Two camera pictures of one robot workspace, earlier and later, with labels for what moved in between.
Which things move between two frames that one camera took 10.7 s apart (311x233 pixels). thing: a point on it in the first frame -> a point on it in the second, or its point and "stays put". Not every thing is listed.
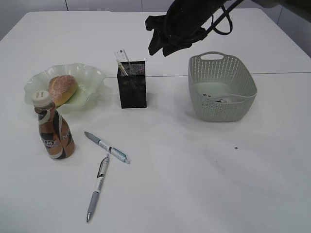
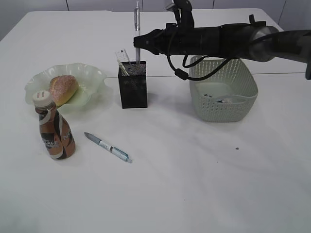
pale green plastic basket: x=220 y=87 stays put
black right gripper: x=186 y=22 -> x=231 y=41
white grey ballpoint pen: x=100 y=176 -> x=137 y=31
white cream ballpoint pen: x=121 y=66 stays put
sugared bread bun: x=61 y=89 stays put
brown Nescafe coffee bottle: x=56 y=134 stays put
